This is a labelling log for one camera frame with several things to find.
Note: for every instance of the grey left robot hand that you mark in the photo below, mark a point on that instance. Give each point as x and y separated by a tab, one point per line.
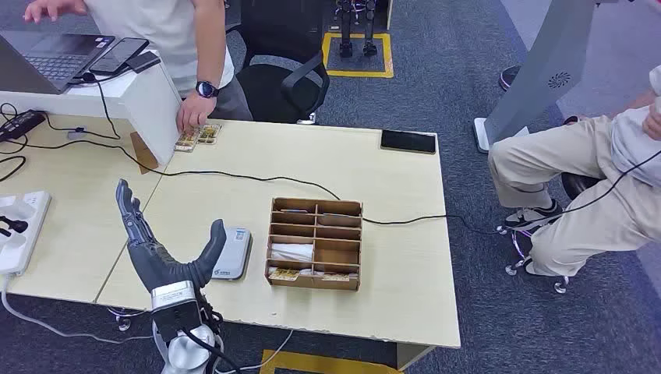
155	263

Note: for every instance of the standing person's left hand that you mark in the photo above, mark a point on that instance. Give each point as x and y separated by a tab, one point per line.
195	112

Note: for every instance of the seated person's left hand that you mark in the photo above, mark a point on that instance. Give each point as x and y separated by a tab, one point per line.
653	121

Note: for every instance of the standing person's right hand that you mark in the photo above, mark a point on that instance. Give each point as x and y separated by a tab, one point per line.
57	6

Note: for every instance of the grey white card reader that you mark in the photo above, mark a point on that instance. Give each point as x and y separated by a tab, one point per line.
235	255

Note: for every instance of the brown wooden organizer box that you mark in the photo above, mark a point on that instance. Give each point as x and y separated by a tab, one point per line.
315	283

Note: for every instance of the standing person's left forearm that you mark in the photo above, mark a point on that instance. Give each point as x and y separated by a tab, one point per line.
210	46

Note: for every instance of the seated person's right forearm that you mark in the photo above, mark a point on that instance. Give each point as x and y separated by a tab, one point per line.
640	100

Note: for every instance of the seated person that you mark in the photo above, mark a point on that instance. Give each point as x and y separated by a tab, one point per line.
568	149

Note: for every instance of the standing person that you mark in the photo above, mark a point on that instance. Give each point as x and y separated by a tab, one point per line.
144	31

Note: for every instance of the black wristwatch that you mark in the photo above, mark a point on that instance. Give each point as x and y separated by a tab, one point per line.
206	89

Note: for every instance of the white desktop riser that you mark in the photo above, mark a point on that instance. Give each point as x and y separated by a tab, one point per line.
150	108

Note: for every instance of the grey laptop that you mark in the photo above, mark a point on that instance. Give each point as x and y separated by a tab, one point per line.
57	62

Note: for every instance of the brown cardboard piece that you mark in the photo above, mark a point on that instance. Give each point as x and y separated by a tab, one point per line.
142	155

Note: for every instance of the chrome desk caster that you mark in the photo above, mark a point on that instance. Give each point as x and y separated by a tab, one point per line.
124	324

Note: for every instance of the small black power bank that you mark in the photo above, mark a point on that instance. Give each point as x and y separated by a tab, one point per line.
143	61

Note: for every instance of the black smartphone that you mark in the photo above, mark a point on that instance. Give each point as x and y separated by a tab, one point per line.
119	56

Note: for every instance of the black round controller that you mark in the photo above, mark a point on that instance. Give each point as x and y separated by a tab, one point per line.
570	120

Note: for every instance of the black office chair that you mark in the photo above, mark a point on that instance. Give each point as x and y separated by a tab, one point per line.
289	98

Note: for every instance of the black stool chrome legs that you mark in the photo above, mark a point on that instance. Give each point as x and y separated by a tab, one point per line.
578	185

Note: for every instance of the grey kiosk stand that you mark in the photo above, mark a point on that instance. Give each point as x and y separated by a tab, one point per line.
547	62

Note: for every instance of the black power adapter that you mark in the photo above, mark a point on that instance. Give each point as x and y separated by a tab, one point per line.
20	124

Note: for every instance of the white power strip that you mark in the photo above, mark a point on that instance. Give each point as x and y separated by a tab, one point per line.
36	217

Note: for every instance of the black plug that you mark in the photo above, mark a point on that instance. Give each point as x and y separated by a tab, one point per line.
15	225

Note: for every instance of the dark shoe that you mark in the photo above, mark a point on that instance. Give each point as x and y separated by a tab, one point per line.
508	77

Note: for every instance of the black humanoid robot legs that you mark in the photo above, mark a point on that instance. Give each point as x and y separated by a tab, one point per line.
345	31

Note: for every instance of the beige desk leg panel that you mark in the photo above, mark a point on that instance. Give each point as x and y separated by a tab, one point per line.
410	356

